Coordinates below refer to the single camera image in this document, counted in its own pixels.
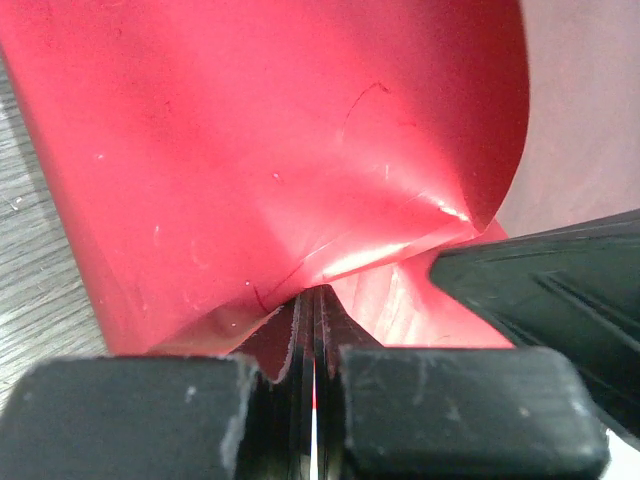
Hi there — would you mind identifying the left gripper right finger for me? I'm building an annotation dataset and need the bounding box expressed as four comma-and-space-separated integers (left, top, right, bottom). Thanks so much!
313, 286, 610, 479

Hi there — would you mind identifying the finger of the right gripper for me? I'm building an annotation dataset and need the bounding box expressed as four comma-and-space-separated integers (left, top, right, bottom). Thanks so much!
429, 210, 639, 430

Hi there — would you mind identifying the red wrapping paper sheet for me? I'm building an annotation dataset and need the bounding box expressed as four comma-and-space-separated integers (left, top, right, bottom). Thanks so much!
0, 0, 640, 361

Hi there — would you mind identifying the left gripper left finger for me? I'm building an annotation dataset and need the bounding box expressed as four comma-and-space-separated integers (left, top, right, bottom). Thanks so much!
1, 294, 313, 479

